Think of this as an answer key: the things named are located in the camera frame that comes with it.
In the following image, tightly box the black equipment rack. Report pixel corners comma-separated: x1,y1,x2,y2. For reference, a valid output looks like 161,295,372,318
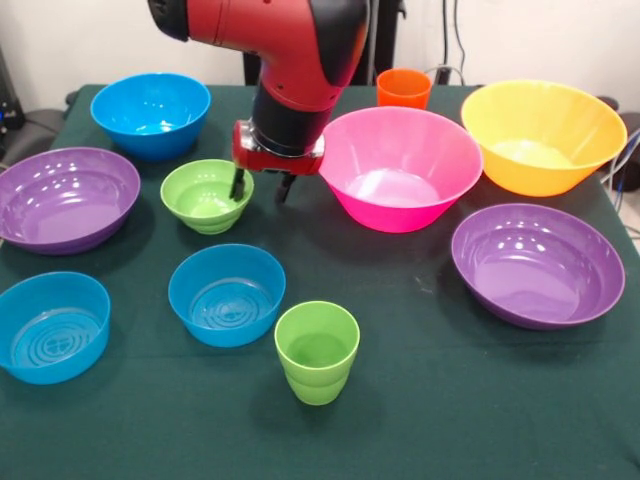
0,47,25,151

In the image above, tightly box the black rounded seat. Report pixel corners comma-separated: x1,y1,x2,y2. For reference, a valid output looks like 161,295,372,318
9,106,67,166

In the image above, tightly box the orange cup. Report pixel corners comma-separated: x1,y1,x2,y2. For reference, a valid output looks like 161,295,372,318
376,68,433,110

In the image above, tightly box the black plug with grey cable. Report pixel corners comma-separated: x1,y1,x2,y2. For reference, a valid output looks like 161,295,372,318
423,63,464,86

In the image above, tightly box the pink bowl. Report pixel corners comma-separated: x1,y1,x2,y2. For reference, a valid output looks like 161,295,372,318
318,106,484,234

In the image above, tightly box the dark green tablecloth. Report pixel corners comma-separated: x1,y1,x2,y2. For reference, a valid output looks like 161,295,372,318
0,83,640,480

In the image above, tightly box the small green bowl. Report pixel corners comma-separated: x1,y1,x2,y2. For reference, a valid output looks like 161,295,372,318
159,158,255,235

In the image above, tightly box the green cup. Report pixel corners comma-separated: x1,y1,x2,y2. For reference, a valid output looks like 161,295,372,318
273,300,361,406

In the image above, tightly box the light blue cable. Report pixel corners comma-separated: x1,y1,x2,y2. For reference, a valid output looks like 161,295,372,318
602,127,640,194

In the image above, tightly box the purple bowl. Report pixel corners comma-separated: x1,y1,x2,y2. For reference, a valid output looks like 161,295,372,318
0,146,142,256
450,202,626,331

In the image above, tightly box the yellow-orange bowl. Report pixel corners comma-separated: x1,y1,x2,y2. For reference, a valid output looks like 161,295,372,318
460,79,629,197

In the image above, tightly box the deep smooth blue bowl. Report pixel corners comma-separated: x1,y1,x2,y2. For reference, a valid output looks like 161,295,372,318
89,72,212,162

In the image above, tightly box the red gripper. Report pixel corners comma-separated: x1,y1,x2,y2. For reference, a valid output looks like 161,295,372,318
228,119,326,204

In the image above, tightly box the blue bowl with ringed bottom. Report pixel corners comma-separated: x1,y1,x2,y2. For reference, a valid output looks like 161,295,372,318
0,271,112,386
167,243,287,349

